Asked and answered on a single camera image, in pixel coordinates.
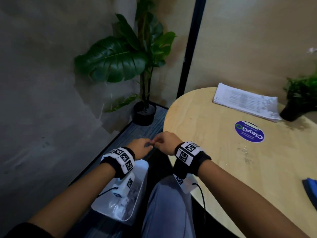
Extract person's left hand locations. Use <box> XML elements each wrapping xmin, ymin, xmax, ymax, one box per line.
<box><xmin>126</xmin><ymin>138</ymin><xmax>154</xmax><ymax>161</ymax></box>

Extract person's right hand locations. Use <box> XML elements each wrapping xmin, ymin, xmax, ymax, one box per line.
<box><xmin>151</xmin><ymin>131</ymin><xmax>184</xmax><ymax>156</ymax></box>

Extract stack of printed papers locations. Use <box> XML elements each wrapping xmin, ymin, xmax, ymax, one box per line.
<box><xmin>212</xmin><ymin>82</ymin><xmax>282</xmax><ymax>122</ymax></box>

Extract blue stapler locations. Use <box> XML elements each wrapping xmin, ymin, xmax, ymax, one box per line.
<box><xmin>302</xmin><ymin>178</ymin><xmax>317</xmax><ymax>211</ymax></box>

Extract person's right forearm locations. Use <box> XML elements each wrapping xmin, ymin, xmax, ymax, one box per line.
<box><xmin>198</xmin><ymin>160</ymin><xmax>310</xmax><ymax>238</ymax></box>

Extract person's left forearm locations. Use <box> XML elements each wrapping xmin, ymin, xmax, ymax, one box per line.
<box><xmin>28</xmin><ymin>162</ymin><xmax>117</xmax><ymax>231</ymax></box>

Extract round wooden table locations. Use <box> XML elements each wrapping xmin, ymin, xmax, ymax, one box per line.
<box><xmin>163</xmin><ymin>87</ymin><xmax>317</xmax><ymax>238</ymax></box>

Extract person's grey trousers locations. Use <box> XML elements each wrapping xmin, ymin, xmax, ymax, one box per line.
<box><xmin>141</xmin><ymin>175</ymin><xmax>196</xmax><ymax>238</ymax></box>

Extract person's black shirt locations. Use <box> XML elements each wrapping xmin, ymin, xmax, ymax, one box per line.
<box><xmin>5</xmin><ymin>222</ymin><xmax>55</xmax><ymax>238</ymax></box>

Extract white plastic bin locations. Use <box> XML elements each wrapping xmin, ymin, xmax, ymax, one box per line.
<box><xmin>91</xmin><ymin>153</ymin><xmax>150</xmax><ymax>222</ymax></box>

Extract black left wristband with markers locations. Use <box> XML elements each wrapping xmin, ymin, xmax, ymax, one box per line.
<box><xmin>100</xmin><ymin>147</ymin><xmax>135</xmax><ymax>180</ymax></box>

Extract black wristband with markers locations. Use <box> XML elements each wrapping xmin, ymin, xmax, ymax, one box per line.
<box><xmin>172</xmin><ymin>141</ymin><xmax>212</xmax><ymax>180</ymax></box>
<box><xmin>100</xmin><ymin>147</ymin><xmax>135</xmax><ymax>180</ymax></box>

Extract black right wristband with markers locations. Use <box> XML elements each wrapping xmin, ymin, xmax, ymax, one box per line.
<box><xmin>172</xmin><ymin>141</ymin><xmax>212</xmax><ymax>180</ymax></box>

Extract round blue sticker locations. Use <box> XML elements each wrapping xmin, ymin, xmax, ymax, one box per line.
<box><xmin>234</xmin><ymin>120</ymin><xmax>265</xmax><ymax>143</ymax></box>

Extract large leafy potted plant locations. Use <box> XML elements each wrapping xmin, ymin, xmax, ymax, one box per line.
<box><xmin>74</xmin><ymin>0</ymin><xmax>177</xmax><ymax>126</ymax></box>

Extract small potted flowering plant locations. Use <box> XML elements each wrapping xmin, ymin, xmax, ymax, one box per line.
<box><xmin>280</xmin><ymin>47</ymin><xmax>317</xmax><ymax>122</ymax></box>

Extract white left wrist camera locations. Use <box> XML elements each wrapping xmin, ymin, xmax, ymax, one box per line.
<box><xmin>113</xmin><ymin>172</ymin><xmax>135</xmax><ymax>199</ymax></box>

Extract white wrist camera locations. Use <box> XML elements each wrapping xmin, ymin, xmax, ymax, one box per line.
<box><xmin>113</xmin><ymin>172</ymin><xmax>135</xmax><ymax>199</ymax></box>
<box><xmin>173</xmin><ymin>173</ymin><xmax>198</xmax><ymax>195</ymax></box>

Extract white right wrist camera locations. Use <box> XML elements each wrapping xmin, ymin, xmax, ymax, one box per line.
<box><xmin>173</xmin><ymin>173</ymin><xmax>198</xmax><ymax>195</ymax></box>

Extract black right camera cable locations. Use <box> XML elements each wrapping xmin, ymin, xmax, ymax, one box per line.
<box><xmin>192</xmin><ymin>182</ymin><xmax>207</xmax><ymax>226</ymax></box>

